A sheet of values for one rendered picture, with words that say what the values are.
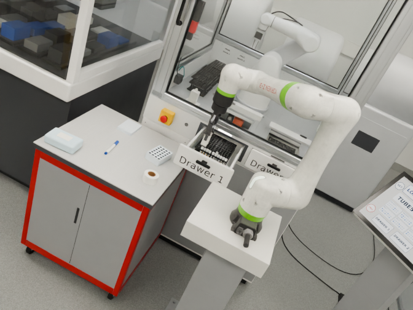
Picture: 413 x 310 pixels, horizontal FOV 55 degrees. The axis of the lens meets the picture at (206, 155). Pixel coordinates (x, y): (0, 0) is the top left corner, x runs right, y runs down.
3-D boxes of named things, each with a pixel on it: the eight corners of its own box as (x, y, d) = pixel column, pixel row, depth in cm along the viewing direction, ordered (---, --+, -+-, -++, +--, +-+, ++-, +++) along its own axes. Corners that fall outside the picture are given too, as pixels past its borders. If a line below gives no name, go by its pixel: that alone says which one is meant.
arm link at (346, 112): (307, 217, 170) (374, 109, 146) (276, 213, 163) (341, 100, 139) (294, 198, 180) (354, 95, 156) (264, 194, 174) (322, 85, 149)
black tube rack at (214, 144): (221, 172, 198) (226, 162, 195) (190, 156, 200) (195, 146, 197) (232, 154, 217) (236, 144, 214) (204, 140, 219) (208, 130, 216)
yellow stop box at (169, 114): (168, 127, 216) (172, 115, 213) (157, 120, 217) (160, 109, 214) (171, 123, 221) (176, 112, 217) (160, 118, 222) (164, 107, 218)
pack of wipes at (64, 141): (82, 146, 188) (84, 138, 185) (72, 155, 179) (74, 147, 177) (54, 133, 188) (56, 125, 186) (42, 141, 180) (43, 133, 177)
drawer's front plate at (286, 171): (292, 189, 212) (301, 173, 207) (243, 165, 215) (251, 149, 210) (292, 187, 214) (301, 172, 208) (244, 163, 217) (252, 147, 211)
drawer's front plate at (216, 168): (225, 189, 190) (233, 171, 185) (172, 162, 193) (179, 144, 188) (226, 187, 192) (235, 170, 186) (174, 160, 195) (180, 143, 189)
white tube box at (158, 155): (157, 166, 196) (159, 160, 194) (144, 157, 198) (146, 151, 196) (171, 158, 206) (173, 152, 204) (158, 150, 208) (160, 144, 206)
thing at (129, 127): (130, 136, 210) (131, 133, 209) (116, 128, 211) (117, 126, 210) (141, 128, 221) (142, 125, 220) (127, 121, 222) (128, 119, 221)
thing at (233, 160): (224, 183, 191) (228, 174, 188) (177, 160, 194) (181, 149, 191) (243, 151, 225) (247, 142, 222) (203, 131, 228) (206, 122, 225)
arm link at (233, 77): (222, 56, 176) (230, 67, 168) (247, 63, 181) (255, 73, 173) (211, 84, 183) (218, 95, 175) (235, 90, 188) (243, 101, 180)
